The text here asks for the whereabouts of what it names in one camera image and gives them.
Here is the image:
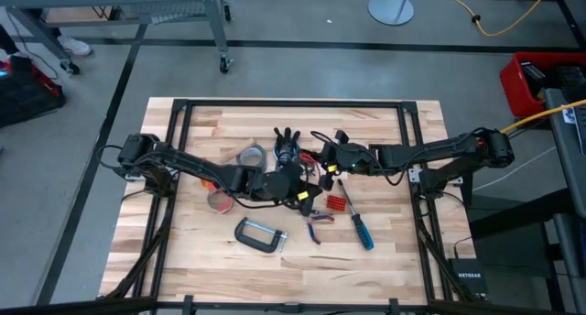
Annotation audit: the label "red screw bit box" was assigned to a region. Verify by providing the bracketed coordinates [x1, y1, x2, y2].
[325, 194, 348, 212]

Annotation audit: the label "screwdriver blue black handle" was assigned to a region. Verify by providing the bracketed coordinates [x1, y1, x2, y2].
[337, 178, 375, 252]

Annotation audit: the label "white cardboard box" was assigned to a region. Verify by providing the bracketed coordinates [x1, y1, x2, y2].
[201, 179, 235, 215]

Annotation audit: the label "black storage crate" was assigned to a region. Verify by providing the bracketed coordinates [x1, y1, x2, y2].
[0, 53, 67, 129]

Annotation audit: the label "grey desk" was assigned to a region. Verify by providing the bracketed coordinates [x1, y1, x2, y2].
[542, 88, 586, 315]

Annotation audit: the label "pliers blue red handles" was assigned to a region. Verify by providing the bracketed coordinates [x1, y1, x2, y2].
[305, 212, 336, 246]

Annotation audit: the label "yellow floor extension cable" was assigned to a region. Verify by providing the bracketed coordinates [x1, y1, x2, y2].
[438, 0, 556, 38]

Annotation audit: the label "black table frame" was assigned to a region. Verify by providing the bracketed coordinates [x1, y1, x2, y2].
[155, 98, 436, 307]

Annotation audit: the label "white floor cable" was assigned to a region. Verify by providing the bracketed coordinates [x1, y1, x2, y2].
[471, 145, 558, 192]

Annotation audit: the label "person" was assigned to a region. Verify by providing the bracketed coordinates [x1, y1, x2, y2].
[0, 24, 93, 59]

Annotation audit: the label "wooden mallet handle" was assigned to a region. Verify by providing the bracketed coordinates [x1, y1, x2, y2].
[218, 138, 256, 166]

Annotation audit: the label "hanging yellow power cable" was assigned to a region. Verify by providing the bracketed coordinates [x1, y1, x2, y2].
[501, 99, 586, 134]

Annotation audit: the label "grey duct tape roll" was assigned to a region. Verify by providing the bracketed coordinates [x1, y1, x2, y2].
[236, 144, 268, 169]

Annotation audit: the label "red plastic bin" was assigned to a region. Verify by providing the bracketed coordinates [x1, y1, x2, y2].
[498, 51, 586, 119]

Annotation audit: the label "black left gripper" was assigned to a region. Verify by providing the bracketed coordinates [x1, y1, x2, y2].
[249, 160, 324, 217]

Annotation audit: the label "thick red cord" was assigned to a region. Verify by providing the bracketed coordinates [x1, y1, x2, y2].
[299, 150, 323, 170]

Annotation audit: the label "round grey stand base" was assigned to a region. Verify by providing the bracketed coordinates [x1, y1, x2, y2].
[367, 0, 416, 27]

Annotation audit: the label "black C-clamp silver screw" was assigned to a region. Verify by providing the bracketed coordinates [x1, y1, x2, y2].
[233, 217, 289, 255]

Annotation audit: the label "black Netgear network switch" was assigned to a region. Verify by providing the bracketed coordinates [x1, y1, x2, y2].
[447, 257, 489, 300]

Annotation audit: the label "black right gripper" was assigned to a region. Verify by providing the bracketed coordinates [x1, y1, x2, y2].
[309, 130, 384, 191]

